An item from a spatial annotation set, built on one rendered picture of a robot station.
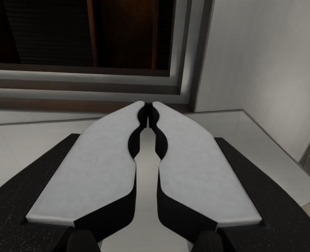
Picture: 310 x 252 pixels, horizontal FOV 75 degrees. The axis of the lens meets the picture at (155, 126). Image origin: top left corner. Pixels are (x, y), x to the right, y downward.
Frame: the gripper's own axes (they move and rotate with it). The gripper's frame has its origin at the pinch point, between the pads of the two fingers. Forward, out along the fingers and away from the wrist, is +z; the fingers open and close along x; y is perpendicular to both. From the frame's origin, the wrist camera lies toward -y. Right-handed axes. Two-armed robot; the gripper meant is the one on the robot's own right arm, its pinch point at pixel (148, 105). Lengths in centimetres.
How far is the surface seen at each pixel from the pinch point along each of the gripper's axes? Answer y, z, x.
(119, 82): 0.3, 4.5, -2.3
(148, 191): 8.6, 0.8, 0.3
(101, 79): 0.1, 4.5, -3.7
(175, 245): 17.3, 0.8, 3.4
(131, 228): 14.1, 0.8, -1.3
